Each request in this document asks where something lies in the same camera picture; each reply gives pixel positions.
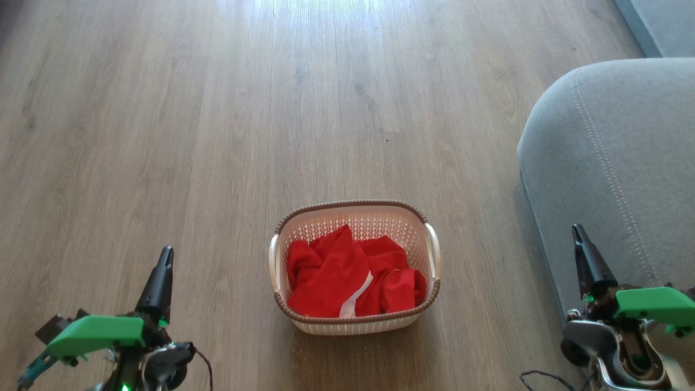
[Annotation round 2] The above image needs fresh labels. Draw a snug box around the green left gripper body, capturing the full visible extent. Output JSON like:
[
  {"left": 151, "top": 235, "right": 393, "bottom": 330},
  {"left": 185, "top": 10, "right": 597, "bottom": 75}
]
[{"left": 46, "top": 313, "right": 174, "bottom": 362}]

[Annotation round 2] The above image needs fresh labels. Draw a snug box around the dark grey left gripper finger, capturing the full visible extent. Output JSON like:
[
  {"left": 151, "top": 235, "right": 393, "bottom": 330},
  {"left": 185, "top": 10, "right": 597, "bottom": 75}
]
[{"left": 135, "top": 246, "right": 175, "bottom": 326}]

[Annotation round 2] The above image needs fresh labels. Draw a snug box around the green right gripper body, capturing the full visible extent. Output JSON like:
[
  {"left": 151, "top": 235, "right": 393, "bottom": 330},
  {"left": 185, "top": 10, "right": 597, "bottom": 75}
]
[{"left": 583, "top": 282, "right": 695, "bottom": 336}]

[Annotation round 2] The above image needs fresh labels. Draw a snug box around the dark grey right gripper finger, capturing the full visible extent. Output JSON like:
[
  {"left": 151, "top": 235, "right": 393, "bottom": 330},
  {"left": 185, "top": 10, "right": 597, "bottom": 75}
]
[{"left": 571, "top": 224, "right": 618, "bottom": 299}]

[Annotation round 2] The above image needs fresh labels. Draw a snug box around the red cloth garment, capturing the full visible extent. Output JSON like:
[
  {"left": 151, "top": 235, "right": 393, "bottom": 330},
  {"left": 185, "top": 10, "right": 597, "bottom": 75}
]
[{"left": 286, "top": 224, "right": 428, "bottom": 319}]

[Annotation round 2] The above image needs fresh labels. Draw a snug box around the grey fabric sofa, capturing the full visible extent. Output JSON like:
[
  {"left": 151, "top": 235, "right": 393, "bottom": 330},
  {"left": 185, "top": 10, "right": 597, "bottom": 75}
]
[{"left": 516, "top": 57, "right": 695, "bottom": 381}]

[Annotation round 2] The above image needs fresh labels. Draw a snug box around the white woven plastic laundry basket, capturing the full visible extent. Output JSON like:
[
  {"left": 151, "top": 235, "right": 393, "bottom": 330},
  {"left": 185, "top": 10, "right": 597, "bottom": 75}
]
[{"left": 268, "top": 200, "right": 443, "bottom": 336}]

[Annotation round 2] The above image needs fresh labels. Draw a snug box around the blue grey upholstered furniture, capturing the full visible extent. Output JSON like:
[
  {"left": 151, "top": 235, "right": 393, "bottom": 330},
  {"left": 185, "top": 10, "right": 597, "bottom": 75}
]
[{"left": 614, "top": 0, "right": 695, "bottom": 58}]

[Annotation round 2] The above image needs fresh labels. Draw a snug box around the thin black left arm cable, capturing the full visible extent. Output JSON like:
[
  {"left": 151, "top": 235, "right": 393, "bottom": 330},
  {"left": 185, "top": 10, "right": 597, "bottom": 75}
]
[{"left": 192, "top": 348, "right": 214, "bottom": 391}]

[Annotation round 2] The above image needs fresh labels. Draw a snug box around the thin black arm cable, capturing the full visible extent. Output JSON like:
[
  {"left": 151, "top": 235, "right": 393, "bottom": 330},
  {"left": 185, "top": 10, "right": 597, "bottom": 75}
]
[
  {"left": 192, "top": 348, "right": 214, "bottom": 391},
  {"left": 520, "top": 370, "right": 577, "bottom": 391}
]

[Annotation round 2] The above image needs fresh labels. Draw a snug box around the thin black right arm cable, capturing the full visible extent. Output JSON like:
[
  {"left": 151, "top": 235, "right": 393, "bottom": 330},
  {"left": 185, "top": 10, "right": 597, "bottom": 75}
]
[{"left": 520, "top": 370, "right": 577, "bottom": 391}]

